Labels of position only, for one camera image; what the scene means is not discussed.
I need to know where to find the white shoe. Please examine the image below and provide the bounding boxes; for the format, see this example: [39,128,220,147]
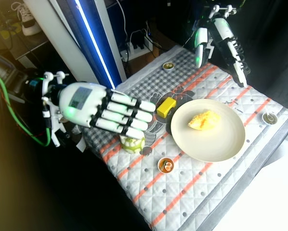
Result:
[11,1,42,36]

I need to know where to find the small white patterned bowl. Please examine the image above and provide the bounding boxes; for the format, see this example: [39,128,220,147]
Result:
[262,111,277,125]

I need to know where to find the green cable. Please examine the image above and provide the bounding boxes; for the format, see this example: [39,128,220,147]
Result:
[0,68,51,147]

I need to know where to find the yellow toy block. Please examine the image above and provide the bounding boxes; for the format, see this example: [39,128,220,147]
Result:
[157,97,177,118]

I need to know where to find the white power strip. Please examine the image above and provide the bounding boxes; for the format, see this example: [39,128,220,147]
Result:
[119,36,159,61]

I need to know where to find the cream round plate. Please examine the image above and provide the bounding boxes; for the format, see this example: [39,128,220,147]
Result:
[170,98,246,163]

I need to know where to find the bag of yellow beads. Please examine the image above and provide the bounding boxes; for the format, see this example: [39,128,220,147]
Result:
[187,109,222,131]

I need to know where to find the white post with blue light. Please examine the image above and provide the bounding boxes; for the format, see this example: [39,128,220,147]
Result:
[23,0,127,90]

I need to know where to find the small bowl with egg soup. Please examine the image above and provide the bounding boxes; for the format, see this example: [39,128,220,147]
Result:
[157,157,175,173]

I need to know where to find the black power adapter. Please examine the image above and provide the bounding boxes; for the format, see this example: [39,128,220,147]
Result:
[130,30,146,49]

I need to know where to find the grey quilt with printed bear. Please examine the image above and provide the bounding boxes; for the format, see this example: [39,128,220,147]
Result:
[71,44,288,231]

